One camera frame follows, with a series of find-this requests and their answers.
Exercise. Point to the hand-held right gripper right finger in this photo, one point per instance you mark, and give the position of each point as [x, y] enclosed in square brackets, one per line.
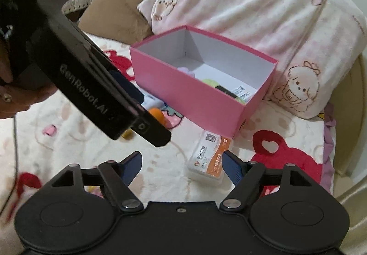
[232, 167]

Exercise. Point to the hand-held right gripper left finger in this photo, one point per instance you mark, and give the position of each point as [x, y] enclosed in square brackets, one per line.
[133, 166]

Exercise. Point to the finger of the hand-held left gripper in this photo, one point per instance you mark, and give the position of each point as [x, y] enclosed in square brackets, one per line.
[129, 88]
[152, 130]

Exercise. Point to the orange ball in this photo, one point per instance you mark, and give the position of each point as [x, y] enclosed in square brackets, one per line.
[157, 115]

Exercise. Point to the orange white mask pack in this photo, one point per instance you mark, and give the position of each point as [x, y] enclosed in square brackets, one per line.
[209, 160]

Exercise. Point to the beige gold cosmetic bottle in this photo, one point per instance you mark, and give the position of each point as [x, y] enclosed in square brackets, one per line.
[126, 134]

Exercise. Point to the blue white tissue pack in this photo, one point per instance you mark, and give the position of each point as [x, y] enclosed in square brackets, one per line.
[152, 101]

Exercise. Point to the pink cardboard box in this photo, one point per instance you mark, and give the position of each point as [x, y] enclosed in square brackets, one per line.
[186, 100]

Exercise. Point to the purple plush toy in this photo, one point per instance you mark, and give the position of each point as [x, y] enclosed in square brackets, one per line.
[187, 72]

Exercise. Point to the green yarn ball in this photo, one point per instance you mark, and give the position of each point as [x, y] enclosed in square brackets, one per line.
[210, 82]

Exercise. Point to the white wipe packet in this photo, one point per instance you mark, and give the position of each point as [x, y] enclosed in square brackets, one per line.
[243, 91]

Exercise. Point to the person's left hand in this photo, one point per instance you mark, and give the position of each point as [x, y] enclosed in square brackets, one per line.
[17, 100]

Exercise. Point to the brown pillow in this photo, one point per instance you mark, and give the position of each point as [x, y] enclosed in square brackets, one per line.
[114, 11]

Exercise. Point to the patterned cloth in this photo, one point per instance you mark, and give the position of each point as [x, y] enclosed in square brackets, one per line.
[76, 2]

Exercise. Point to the gold curtain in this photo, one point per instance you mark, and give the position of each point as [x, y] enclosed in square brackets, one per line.
[352, 194]

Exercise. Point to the beige headboard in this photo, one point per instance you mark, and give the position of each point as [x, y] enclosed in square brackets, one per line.
[348, 114]

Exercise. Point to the pink printed pillow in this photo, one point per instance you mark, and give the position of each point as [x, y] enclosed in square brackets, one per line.
[243, 8]

